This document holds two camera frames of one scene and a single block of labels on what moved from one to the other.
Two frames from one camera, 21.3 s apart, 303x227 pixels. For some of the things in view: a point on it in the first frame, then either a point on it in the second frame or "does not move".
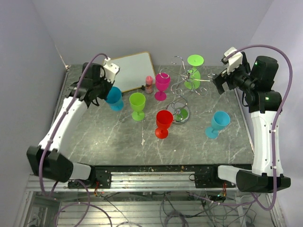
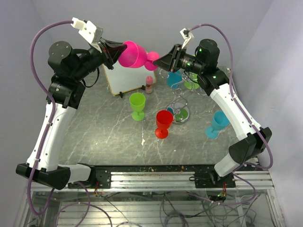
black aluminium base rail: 153,176 does not move
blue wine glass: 114,99 to 173,78
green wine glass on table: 138,101 does not move
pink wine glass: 162,81 to 135,56
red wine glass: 164,118 does not move
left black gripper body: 103,87 to 107,60
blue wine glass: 220,120 does not move
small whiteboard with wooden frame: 134,70 does not move
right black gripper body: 237,78 to 176,65
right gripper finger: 218,79 to 169,55
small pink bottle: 148,88 does not move
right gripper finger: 222,88 to 164,62
